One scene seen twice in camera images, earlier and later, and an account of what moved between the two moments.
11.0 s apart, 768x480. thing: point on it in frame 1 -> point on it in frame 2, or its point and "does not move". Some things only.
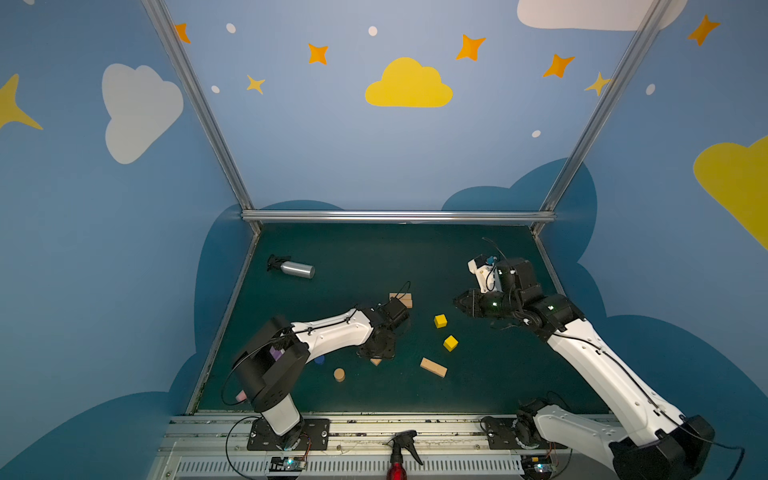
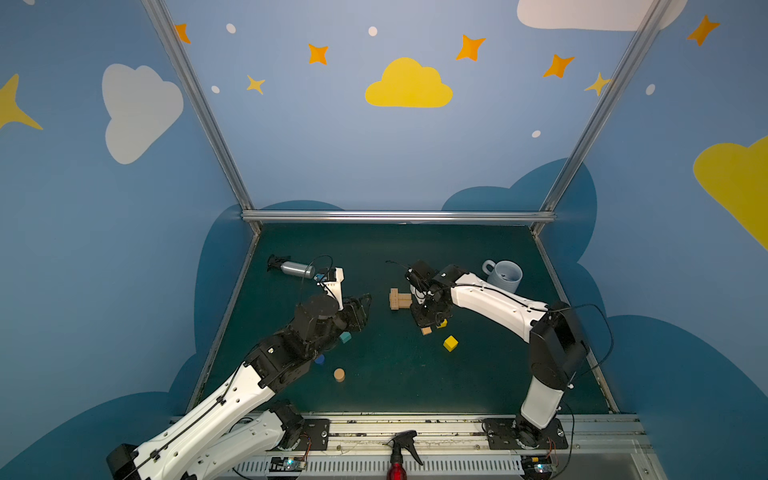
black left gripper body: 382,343 -> 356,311
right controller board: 536,467 does not move
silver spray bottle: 290,267 does not move
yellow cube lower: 450,343 does not move
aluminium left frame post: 195,90 does not move
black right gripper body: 477,303 -> 420,301
